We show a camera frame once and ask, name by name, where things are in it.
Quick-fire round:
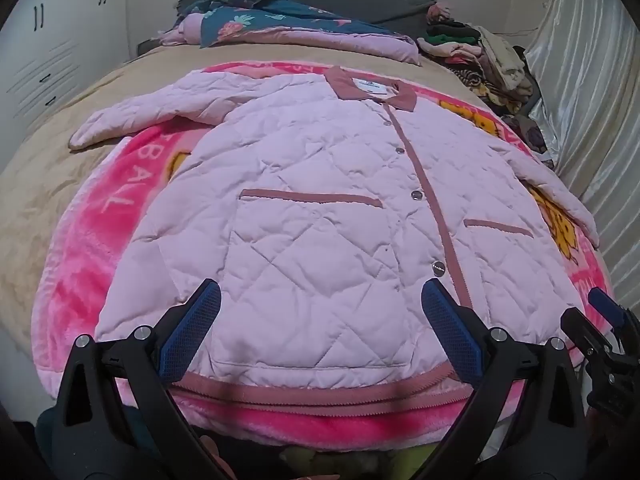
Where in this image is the beige bed sheet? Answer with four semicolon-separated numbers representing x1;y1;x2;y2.
0;40;506;351

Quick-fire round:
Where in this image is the white satin curtain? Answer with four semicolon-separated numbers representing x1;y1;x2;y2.
520;0;640;311

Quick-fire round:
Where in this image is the pile of assorted clothes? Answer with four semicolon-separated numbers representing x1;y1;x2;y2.
417;2;557;166

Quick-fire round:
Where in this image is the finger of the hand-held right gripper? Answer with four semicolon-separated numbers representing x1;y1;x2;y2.
561;308;608;361
588;287;640;346

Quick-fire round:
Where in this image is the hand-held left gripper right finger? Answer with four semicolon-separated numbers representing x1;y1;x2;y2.
415;279;586;480

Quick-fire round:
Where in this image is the blue floral pink quilt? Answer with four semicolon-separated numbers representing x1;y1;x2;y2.
172;0;421;67

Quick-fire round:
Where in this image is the pink quilted jacket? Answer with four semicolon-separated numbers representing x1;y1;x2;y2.
67;65;601;406

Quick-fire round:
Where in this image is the pink printed blanket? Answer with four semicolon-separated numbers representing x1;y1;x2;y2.
30;59;621;456

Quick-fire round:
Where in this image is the yellow green cloth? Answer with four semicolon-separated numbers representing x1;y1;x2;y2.
277;447;406;480

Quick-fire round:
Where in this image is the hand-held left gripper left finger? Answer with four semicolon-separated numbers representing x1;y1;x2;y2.
55;279;222;480

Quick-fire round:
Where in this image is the white wardrobe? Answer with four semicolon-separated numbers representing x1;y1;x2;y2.
0;0;132;141

